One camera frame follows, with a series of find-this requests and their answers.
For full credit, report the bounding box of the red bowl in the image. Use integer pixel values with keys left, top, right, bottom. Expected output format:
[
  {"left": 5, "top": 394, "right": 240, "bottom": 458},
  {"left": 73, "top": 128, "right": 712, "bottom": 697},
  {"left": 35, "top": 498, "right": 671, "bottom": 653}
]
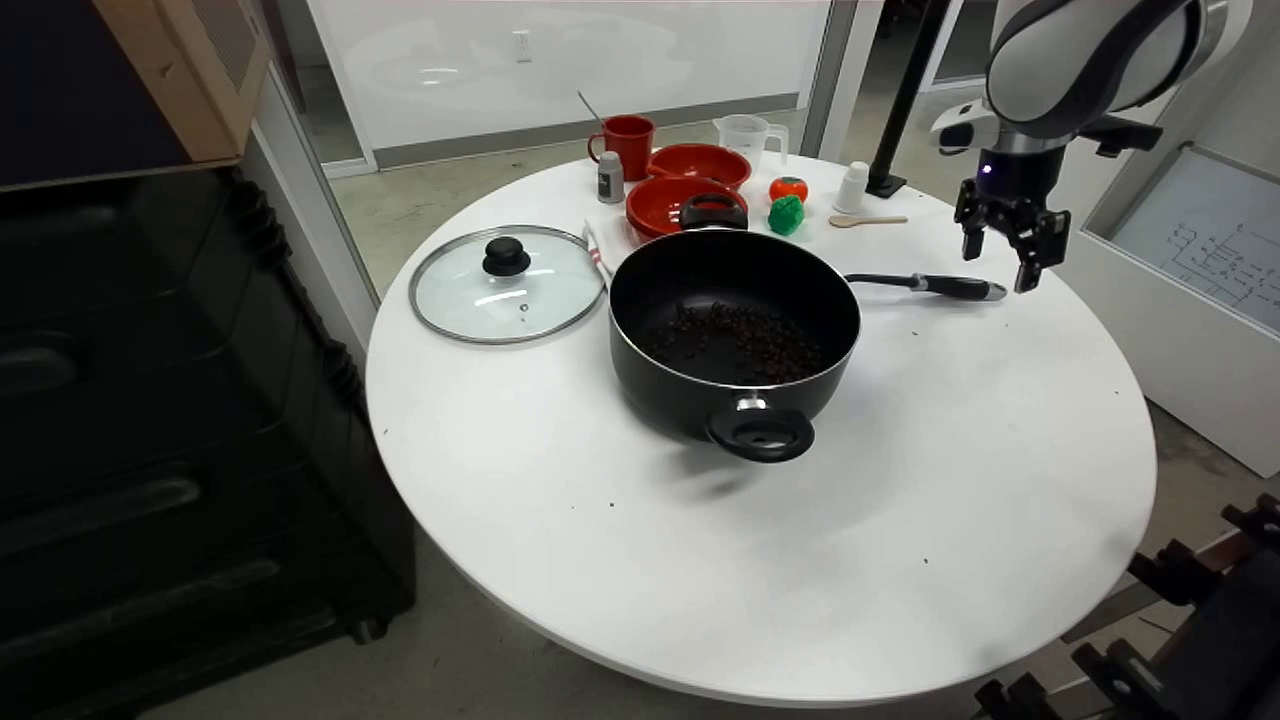
[
  {"left": 625, "top": 178, "right": 753, "bottom": 244},
  {"left": 645, "top": 141, "right": 758, "bottom": 191}
]

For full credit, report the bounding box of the black cooking pot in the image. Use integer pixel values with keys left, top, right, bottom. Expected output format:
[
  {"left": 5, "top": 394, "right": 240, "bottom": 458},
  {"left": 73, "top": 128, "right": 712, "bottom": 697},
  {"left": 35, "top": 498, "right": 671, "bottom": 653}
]
[{"left": 610, "top": 229, "right": 864, "bottom": 467}]

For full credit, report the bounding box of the clear plastic measuring cup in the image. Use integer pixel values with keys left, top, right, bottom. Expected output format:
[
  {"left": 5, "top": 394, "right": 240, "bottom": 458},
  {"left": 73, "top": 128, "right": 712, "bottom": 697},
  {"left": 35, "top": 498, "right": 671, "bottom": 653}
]
[{"left": 712, "top": 114, "right": 793, "bottom": 172}]

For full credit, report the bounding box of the green toy vegetable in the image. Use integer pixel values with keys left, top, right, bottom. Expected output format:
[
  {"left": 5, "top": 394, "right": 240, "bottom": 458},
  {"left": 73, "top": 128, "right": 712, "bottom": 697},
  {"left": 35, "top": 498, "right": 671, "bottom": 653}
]
[{"left": 765, "top": 198, "right": 807, "bottom": 241}]

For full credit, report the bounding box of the grey glass wall frame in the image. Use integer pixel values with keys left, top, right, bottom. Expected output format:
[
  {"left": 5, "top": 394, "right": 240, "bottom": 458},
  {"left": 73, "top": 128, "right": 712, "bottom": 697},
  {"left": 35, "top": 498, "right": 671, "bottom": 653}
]
[{"left": 798, "top": 0, "right": 887, "bottom": 169}]

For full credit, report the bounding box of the white red packet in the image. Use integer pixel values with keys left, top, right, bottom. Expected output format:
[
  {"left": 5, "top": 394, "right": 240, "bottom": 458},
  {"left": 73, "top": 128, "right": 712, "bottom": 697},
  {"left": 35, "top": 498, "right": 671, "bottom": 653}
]
[{"left": 582, "top": 215, "right": 621, "bottom": 291}]

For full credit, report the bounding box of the small black cup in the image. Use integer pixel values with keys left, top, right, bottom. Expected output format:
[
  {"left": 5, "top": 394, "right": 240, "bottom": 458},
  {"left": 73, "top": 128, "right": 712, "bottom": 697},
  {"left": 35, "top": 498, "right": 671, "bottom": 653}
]
[{"left": 676, "top": 191, "right": 753, "bottom": 235}]

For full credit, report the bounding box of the small grey can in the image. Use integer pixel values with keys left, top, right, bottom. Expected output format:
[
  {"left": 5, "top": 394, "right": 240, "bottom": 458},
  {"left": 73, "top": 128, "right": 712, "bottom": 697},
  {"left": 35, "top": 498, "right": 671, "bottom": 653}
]
[{"left": 591, "top": 147, "right": 630, "bottom": 209}]

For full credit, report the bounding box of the glass lid black knob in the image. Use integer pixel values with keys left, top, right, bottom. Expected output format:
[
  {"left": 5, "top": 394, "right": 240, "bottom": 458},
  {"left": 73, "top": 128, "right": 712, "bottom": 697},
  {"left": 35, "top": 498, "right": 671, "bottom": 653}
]
[{"left": 404, "top": 222, "right": 611, "bottom": 349}]

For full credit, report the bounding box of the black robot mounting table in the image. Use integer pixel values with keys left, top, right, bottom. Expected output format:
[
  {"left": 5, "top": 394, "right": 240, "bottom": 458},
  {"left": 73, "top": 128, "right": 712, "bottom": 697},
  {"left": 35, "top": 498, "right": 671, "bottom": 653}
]
[{"left": 1158, "top": 535, "right": 1280, "bottom": 720}]

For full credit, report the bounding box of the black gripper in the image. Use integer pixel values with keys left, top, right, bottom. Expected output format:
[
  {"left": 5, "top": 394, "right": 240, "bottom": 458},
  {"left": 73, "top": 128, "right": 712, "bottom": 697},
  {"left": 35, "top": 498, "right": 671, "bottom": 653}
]
[{"left": 952, "top": 147, "right": 1072, "bottom": 295}]

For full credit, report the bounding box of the small wooden spoon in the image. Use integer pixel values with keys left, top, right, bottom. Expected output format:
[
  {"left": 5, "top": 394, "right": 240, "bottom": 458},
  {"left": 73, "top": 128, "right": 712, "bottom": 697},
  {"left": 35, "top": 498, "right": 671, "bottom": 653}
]
[{"left": 824, "top": 209, "right": 912, "bottom": 233}]

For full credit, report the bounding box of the black camera stand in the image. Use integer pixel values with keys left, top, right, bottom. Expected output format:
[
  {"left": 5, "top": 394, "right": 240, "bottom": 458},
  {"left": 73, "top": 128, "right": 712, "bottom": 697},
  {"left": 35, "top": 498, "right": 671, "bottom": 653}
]
[{"left": 864, "top": 0, "right": 960, "bottom": 204}]

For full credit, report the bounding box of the black drawer cabinet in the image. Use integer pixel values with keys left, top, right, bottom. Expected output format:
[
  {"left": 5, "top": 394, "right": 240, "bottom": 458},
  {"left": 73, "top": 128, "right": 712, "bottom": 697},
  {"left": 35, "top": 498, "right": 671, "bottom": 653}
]
[{"left": 0, "top": 163, "right": 422, "bottom": 720}]

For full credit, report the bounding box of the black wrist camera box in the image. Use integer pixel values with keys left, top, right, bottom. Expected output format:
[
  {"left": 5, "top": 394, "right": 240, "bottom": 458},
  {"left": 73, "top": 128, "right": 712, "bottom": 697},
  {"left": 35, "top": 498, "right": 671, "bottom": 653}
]
[{"left": 1083, "top": 117, "right": 1168, "bottom": 160}]

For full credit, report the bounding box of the red mug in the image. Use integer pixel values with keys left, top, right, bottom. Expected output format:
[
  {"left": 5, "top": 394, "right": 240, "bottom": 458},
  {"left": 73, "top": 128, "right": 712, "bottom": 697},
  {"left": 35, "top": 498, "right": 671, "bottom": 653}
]
[{"left": 584, "top": 114, "right": 660, "bottom": 183}]

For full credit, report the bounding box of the small white plastic cup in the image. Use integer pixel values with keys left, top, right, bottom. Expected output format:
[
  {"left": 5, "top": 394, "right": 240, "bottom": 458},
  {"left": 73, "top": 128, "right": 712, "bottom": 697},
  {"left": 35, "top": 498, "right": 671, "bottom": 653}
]
[{"left": 833, "top": 160, "right": 873, "bottom": 222}]

